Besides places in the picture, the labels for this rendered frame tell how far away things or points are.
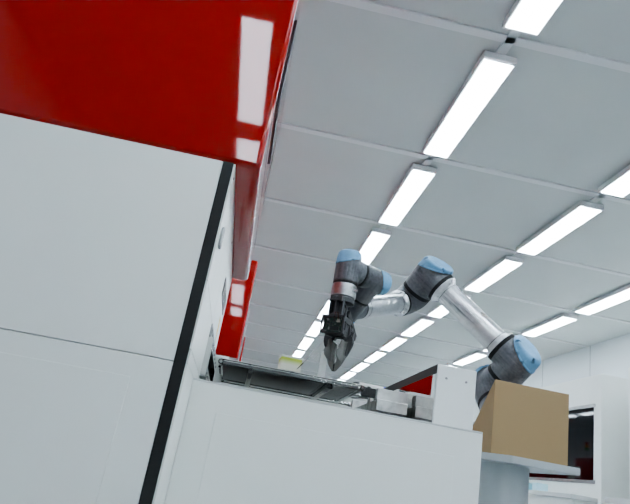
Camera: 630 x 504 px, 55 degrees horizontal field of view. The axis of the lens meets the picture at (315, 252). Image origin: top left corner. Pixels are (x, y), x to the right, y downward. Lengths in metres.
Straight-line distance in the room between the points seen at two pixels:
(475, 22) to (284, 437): 2.29
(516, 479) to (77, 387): 1.32
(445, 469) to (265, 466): 0.37
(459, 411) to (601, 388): 4.92
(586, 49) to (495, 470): 2.07
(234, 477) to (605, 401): 5.29
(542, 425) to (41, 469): 1.40
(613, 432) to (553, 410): 4.32
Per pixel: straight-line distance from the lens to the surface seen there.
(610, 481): 6.27
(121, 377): 1.11
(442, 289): 2.16
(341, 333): 1.73
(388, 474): 1.33
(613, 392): 6.39
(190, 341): 1.11
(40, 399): 1.13
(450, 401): 1.44
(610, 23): 3.16
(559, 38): 3.20
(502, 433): 1.93
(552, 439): 2.01
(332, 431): 1.31
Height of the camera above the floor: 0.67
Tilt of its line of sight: 20 degrees up
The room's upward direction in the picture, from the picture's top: 10 degrees clockwise
